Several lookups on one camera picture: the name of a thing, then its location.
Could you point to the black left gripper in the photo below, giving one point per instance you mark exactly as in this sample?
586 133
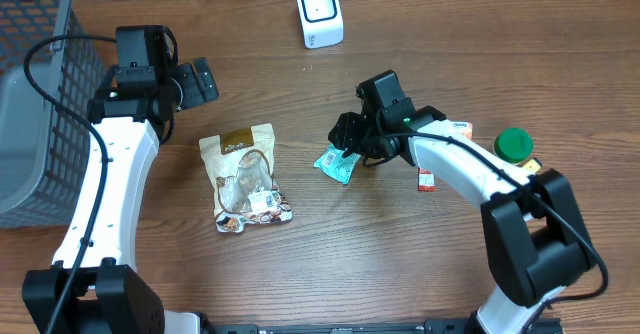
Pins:
191 92

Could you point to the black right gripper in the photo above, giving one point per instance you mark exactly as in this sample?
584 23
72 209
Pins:
348 129

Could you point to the teal Kleenex tissue pack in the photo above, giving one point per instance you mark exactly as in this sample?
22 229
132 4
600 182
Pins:
336 166

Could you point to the red snack stick packet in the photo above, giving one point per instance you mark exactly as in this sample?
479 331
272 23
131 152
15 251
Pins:
426 181

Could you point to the brown snack pouch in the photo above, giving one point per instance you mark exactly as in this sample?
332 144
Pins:
240 165

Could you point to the orange Kleenex tissue box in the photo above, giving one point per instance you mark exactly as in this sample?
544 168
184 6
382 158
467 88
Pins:
462 129

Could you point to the green lid jar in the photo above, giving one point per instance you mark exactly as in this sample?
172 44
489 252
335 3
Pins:
513 145

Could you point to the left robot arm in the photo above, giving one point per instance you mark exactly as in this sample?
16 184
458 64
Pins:
92 285

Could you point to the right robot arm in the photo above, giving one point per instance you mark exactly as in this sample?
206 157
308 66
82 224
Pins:
536 240

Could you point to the white barcode scanner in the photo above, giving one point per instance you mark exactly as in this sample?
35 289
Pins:
321 22

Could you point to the grey plastic mesh basket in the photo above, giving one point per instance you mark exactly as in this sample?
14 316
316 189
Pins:
43 153

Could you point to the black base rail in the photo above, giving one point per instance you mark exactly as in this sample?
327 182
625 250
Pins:
340 329

